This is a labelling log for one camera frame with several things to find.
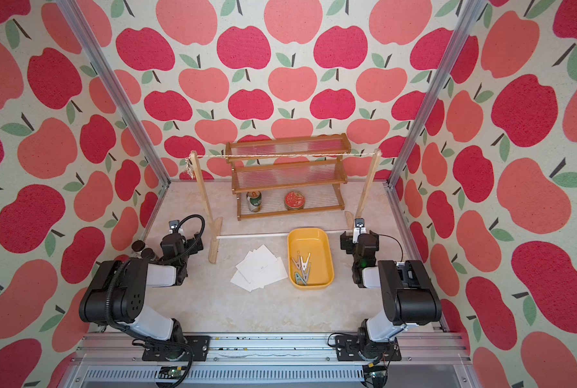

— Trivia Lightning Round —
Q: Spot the white clothespin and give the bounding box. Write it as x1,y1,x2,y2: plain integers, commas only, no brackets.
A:
298,253,310,274

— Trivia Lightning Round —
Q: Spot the pink clothespin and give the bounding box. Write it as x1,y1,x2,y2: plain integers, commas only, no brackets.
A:
295,252,308,270

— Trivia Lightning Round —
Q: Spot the grey clothespin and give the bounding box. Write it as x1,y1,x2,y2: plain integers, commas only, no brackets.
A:
290,256,304,273

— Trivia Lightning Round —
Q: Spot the white postcard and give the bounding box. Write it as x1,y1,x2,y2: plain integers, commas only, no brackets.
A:
259,258,288,289
236,245,277,283
230,271,253,292
243,273,267,292

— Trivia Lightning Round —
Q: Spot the teal clothespin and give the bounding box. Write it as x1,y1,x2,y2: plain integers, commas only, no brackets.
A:
294,273,307,286

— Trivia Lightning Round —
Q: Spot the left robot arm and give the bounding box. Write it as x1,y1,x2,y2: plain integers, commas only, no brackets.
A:
79,214,210,362

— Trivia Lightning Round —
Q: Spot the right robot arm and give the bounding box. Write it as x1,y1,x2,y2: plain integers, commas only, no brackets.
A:
328,231,442,363

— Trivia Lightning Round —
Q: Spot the red lid tin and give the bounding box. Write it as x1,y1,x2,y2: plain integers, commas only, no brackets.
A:
284,190,306,211

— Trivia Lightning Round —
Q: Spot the green label can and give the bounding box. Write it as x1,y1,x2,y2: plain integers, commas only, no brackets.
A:
247,191,262,213

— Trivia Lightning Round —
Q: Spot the wooden shelf rack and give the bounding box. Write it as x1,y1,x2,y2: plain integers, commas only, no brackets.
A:
225,134,351,221

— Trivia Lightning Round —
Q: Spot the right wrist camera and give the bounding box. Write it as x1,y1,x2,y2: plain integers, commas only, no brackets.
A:
352,218,367,244

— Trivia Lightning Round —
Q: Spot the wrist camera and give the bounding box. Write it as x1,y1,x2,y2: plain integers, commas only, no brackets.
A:
168,220,180,233
352,218,367,244

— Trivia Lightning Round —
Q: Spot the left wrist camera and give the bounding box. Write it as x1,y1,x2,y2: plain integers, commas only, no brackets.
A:
168,220,180,233

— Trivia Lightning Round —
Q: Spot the wooden string stand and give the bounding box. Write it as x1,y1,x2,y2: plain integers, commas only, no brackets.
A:
186,149,382,264

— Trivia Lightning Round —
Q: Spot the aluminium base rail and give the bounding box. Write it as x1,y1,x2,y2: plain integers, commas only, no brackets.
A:
55,332,480,387

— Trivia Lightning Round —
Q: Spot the left aluminium frame post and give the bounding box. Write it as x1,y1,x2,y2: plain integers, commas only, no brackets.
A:
56,0,171,188

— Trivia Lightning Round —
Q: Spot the aluminium frame post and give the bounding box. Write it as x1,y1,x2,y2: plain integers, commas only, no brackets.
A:
56,0,171,188
387,0,487,190

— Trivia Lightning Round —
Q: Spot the right aluminium frame post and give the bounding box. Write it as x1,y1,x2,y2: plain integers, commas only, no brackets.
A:
387,0,487,190

